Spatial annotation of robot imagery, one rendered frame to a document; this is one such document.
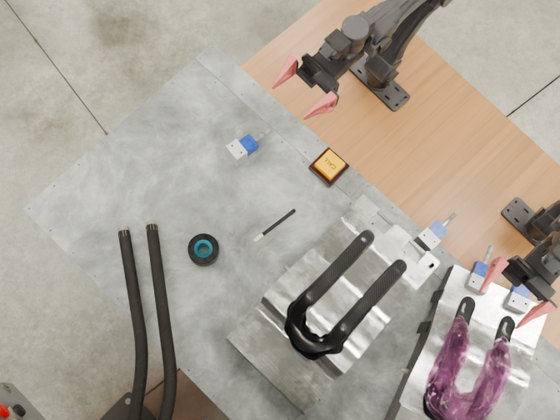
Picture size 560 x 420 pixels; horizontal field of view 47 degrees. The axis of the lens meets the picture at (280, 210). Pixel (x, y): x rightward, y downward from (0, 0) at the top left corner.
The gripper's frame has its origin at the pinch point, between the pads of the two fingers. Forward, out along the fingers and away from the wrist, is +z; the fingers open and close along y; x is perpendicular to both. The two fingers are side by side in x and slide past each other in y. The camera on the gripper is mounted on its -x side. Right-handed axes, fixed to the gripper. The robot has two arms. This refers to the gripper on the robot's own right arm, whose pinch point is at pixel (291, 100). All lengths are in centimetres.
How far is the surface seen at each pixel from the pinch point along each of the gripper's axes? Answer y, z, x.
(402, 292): 46, 3, 31
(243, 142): -10.6, 4.5, 35.9
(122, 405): 10, 84, 118
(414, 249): 41, -7, 34
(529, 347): 78, -11, 35
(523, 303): 69, -17, 32
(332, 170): 10.9, -7.7, 36.4
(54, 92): -105, 25, 120
